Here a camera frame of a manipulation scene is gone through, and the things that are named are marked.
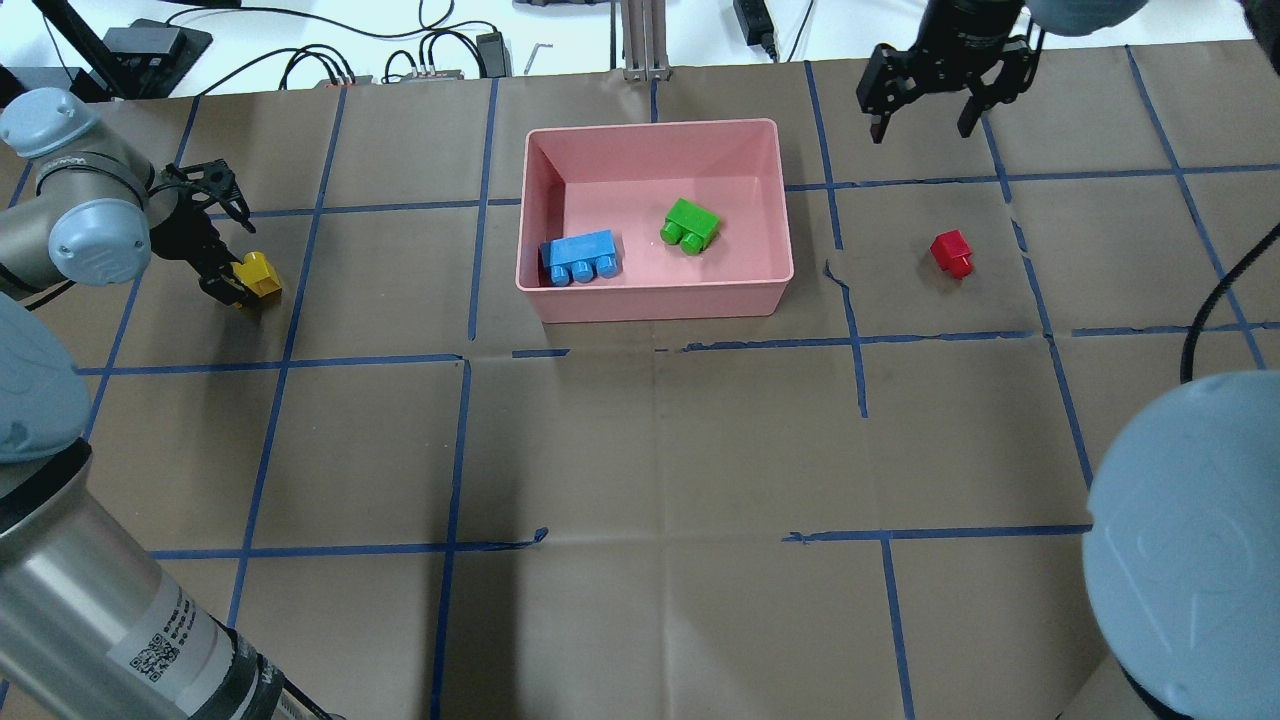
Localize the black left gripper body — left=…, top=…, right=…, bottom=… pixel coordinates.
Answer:
left=150, top=160, right=256, bottom=306

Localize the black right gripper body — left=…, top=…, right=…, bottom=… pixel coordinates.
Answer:
left=856, top=1, right=1043, bottom=120

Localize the yellow toy block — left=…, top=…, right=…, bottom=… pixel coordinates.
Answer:
left=230, top=251, right=282, bottom=307

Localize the red toy block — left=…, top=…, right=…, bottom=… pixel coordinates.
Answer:
left=929, top=229, right=974, bottom=281

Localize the green toy block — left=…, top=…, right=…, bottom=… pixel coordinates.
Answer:
left=659, top=197, right=721, bottom=256

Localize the blue toy block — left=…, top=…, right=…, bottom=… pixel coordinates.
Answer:
left=539, top=229, right=622, bottom=287

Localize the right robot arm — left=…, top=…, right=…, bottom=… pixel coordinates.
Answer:
left=856, top=1, right=1279, bottom=719

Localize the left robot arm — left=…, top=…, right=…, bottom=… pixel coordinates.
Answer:
left=1, top=87, right=328, bottom=719

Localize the pink plastic box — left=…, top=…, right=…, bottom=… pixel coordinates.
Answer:
left=515, top=118, right=795, bottom=323

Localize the black power adapter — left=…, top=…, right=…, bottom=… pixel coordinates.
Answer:
left=475, top=31, right=511, bottom=78

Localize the aluminium frame post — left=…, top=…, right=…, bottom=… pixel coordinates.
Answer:
left=611, top=1, right=672, bottom=82

